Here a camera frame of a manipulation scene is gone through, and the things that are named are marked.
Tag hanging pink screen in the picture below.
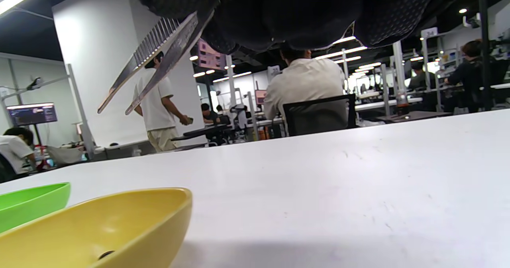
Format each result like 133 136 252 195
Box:
198 39 227 70

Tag black background desk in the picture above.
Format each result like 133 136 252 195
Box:
171 124 231 142

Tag green plastic dish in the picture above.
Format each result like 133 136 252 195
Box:
0 182 71 233

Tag dark screen monitor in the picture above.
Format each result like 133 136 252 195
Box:
7 103 58 126

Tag row of ceiling light strips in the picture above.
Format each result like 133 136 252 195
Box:
0 0 469 83

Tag metal tweezers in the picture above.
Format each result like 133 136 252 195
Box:
97 10 216 115

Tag black mesh office chair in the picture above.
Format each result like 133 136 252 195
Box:
282 94 356 137

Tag aluminium frame post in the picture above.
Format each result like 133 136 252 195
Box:
392 41 409 101

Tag shelf rack with goods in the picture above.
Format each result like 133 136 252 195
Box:
420 27 465 87

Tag yellow small dish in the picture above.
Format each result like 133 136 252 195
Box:
0 187 193 268

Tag black frame post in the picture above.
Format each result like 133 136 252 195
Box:
477 0 492 111

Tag grey metal frame stand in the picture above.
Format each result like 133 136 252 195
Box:
0 64 96 160

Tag person's right hand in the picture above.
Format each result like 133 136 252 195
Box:
133 0 439 55

